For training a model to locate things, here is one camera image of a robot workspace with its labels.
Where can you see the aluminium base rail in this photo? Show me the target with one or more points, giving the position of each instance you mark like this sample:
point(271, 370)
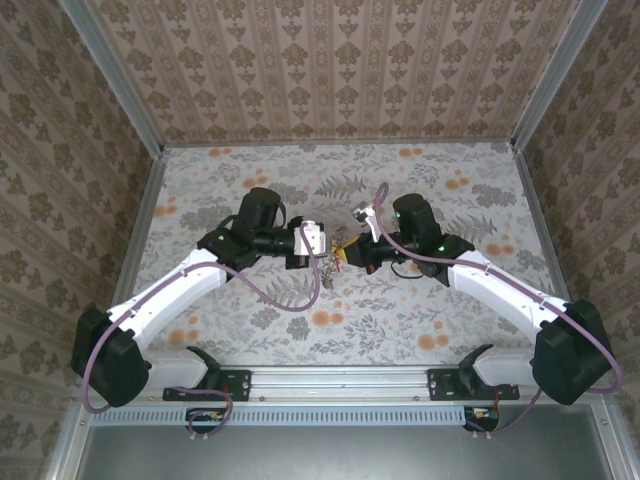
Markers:
point(325, 382)

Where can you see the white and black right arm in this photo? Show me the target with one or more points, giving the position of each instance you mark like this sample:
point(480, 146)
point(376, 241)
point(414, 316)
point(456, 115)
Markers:
point(505, 295)

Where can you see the floral patterned table cover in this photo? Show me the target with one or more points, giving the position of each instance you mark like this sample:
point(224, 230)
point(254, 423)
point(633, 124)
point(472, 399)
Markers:
point(350, 320)

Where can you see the aluminium frame post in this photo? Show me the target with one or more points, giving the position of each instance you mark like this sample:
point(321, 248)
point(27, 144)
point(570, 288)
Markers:
point(545, 75)
point(115, 75)

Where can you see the grey metal front panel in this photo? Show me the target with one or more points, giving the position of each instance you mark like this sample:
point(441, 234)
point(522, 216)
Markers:
point(350, 452)

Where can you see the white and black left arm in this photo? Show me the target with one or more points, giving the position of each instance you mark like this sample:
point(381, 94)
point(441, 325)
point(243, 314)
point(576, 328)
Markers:
point(165, 295)

